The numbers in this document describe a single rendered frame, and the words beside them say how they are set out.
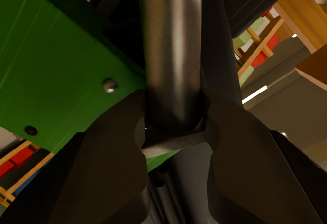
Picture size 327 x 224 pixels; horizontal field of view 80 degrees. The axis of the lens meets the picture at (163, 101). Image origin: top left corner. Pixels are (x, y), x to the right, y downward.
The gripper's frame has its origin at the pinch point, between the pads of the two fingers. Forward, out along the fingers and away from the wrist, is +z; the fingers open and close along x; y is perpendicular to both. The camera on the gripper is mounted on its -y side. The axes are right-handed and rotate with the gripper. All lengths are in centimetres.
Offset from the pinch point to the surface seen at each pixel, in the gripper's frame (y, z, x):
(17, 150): 315, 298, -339
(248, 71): 118, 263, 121
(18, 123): 3.7, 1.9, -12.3
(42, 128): 4.2, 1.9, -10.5
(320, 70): 15, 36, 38
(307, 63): 16, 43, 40
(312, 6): 5, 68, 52
